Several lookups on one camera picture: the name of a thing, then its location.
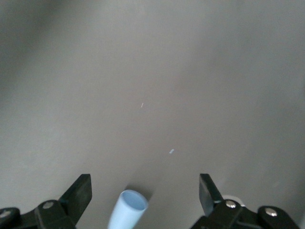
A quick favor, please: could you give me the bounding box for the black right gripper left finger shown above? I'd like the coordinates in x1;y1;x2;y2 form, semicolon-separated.
0;173;92;229

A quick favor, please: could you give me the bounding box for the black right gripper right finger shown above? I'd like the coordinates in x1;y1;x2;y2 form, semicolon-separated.
190;173;300;229

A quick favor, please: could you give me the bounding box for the light blue cup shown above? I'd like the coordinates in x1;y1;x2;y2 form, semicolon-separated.
108;189;149;229

